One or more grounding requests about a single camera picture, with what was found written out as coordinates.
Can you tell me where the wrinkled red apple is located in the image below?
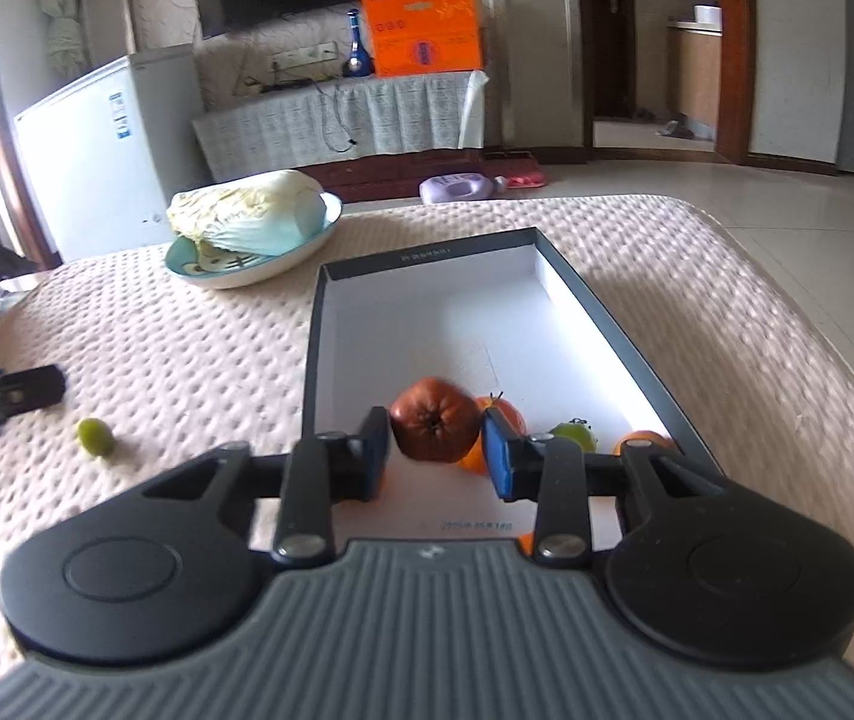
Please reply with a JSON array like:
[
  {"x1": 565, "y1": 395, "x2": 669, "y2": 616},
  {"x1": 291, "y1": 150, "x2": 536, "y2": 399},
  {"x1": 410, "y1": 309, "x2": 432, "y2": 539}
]
[{"x1": 389, "y1": 378, "x2": 489, "y2": 464}]

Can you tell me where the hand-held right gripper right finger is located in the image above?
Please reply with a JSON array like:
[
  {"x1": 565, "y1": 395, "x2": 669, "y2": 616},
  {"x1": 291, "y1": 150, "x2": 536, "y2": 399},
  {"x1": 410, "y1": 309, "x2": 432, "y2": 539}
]
[{"x1": 481, "y1": 411, "x2": 728, "y2": 569}]

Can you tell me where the small white fridge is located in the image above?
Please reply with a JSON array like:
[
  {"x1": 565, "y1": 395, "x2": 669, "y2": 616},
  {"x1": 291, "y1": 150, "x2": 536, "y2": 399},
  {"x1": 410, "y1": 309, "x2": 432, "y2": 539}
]
[{"x1": 13, "y1": 45, "x2": 210, "y2": 263}]

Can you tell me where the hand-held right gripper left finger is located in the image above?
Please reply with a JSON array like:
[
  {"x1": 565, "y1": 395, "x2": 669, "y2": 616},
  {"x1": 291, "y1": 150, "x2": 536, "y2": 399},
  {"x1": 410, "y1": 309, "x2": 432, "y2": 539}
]
[{"x1": 143, "y1": 405, "x2": 392, "y2": 567}]

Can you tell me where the grey shallow cardboard box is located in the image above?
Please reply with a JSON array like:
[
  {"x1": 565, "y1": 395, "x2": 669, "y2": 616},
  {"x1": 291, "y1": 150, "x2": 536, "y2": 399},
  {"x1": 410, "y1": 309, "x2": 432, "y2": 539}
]
[{"x1": 298, "y1": 227, "x2": 724, "y2": 541}]

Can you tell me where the green tomato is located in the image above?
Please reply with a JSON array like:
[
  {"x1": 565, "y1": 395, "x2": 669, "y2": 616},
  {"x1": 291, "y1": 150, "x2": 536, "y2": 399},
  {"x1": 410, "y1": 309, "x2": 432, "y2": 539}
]
[
  {"x1": 549, "y1": 420, "x2": 599, "y2": 455},
  {"x1": 76, "y1": 418, "x2": 116, "y2": 458}
]

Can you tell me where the purple detergent bottle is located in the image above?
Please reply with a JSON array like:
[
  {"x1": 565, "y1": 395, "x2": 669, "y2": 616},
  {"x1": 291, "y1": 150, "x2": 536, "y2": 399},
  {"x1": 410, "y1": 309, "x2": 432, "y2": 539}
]
[{"x1": 419, "y1": 173, "x2": 509, "y2": 205}]

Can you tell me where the white power strip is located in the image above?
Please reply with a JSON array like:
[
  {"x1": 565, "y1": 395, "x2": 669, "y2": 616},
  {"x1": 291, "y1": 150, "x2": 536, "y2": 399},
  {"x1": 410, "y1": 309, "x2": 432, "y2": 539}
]
[{"x1": 271, "y1": 41, "x2": 339, "y2": 65}]

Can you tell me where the black cable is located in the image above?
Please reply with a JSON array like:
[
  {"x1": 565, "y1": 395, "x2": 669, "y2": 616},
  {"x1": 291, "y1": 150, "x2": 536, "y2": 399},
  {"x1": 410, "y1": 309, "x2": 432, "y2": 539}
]
[{"x1": 322, "y1": 82, "x2": 360, "y2": 152}]

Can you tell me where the light curtain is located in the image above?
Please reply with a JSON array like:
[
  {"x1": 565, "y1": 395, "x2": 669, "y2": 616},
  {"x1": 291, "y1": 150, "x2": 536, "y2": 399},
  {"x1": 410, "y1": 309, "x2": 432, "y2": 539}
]
[{"x1": 29, "y1": 0, "x2": 94, "y2": 76}]

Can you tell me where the light blue bowl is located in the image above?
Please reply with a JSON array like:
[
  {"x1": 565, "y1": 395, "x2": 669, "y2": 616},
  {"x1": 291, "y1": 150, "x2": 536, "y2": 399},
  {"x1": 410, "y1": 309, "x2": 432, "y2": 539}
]
[{"x1": 164, "y1": 191, "x2": 344, "y2": 290}]

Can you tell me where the cloth-covered television cabinet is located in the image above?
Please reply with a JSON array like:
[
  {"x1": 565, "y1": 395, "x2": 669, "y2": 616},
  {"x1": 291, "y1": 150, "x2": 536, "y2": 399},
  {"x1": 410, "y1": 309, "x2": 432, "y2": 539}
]
[{"x1": 193, "y1": 71, "x2": 489, "y2": 182}]

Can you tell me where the blue glass vase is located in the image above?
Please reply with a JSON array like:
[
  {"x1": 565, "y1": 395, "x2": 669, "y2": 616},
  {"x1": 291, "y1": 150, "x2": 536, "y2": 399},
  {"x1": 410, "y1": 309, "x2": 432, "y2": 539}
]
[{"x1": 343, "y1": 9, "x2": 375, "y2": 80}]

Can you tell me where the wooden kitchen cabinet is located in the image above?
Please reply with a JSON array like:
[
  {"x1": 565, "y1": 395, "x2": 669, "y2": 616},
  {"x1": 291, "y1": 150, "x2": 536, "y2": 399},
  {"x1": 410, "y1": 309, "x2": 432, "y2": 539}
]
[{"x1": 667, "y1": 19, "x2": 722, "y2": 142}]

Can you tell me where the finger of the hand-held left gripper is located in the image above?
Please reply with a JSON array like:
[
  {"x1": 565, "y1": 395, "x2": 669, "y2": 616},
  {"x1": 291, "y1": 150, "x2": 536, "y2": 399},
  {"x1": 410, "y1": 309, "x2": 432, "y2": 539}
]
[{"x1": 0, "y1": 364, "x2": 68, "y2": 452}]

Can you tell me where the napa cabbage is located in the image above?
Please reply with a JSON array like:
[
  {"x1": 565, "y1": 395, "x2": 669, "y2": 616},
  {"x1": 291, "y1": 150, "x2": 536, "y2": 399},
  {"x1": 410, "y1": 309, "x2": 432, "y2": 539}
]
[{"x1": 166, "y1": 169, "x2": 325, "y2": 257}]

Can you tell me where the dark wooden door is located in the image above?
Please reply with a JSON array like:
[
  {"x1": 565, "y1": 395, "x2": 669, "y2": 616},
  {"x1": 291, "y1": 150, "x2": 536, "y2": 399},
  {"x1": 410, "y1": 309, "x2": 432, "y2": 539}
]
[{"x1": 575, "y1": 0, "x2": 636, "y2": 121}]

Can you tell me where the orange cardboard box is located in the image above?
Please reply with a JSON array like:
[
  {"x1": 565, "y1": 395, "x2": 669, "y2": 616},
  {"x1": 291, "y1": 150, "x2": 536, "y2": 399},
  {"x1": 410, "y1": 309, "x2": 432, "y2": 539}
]
[{"x1": 359, "y1": 0, "x2": 486, "y2": 78}]

